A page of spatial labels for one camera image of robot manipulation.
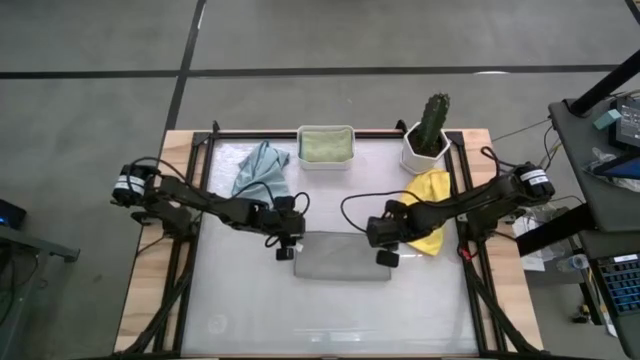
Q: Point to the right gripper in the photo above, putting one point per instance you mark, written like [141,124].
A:
[388,259]

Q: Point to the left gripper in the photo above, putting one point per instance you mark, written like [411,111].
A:
[285,253]

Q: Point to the grey microfiber towel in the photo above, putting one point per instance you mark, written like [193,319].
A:
[340,257]

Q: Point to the green microfiber towel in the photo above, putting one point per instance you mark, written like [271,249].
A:
[325,146]

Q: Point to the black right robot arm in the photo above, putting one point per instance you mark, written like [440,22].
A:
[475,200]

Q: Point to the light blue microfiber towel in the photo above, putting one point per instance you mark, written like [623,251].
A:
[257,170]

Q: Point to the yellow microfiber towel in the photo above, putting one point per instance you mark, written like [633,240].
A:
[432,182]

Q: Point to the white glossy table mat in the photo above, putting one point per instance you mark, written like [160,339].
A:
[310,320]

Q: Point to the white plastic bin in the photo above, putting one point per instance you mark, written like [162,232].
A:
[325,166]

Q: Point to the white paper sheet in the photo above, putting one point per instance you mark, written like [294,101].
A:
[532,260]

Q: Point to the green cactus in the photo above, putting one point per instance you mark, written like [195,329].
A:
[434,120]

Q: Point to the black crossbeam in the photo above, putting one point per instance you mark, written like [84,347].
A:
[550,232]

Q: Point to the clear plastic bottle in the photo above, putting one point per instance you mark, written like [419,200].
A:
[575,262]

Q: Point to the yellow black tool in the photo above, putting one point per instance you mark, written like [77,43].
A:
[582,316]

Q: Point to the grey side cart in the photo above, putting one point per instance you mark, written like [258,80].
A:
[580,165]

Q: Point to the laptop with backlit keyboard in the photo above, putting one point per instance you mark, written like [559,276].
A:
[622,285]

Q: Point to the clear plastic bag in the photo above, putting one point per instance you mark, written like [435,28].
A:
[602,160]

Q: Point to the blue screen tablet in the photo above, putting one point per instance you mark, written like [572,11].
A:
[625,169]

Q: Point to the grey metal stand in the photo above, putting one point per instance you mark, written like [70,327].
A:
[30,240]

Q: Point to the small teal box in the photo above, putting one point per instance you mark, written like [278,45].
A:
[607,120]

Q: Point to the black tablet screen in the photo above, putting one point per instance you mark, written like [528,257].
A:
[629,125]

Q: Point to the black device with blue light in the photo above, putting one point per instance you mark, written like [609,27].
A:
[10,215]

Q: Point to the black stand pole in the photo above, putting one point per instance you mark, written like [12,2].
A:
[605,85]

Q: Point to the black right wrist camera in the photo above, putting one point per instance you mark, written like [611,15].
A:
[379,232]

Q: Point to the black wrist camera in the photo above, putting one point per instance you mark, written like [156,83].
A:
[296,224]
[379,232]

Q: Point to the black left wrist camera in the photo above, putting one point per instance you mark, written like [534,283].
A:
[296,224]

